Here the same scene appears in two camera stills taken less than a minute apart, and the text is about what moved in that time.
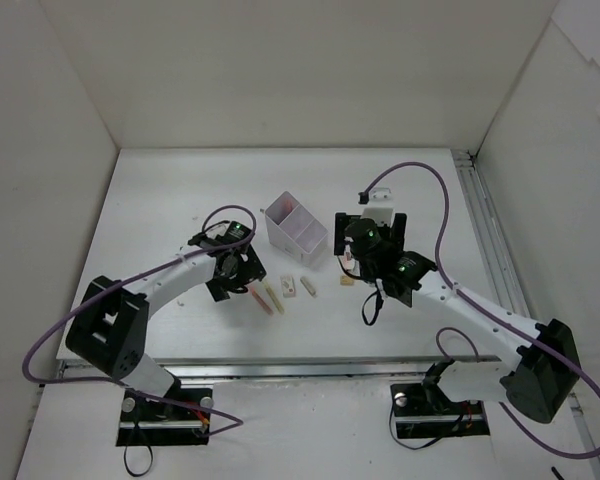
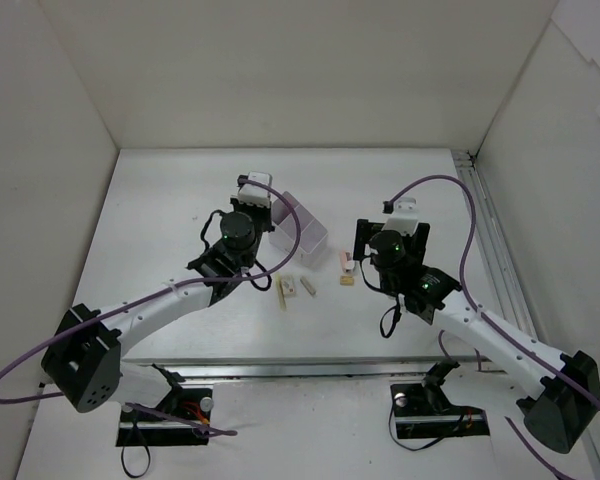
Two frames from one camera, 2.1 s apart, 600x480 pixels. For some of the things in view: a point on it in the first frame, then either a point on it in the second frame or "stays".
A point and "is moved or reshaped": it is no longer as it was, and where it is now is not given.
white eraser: x=309 y=286 stays
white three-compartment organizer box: x=295 y=231 stays
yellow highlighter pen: x=276 y=302 is moved or reshaped
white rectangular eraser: x=288 y=286 stays
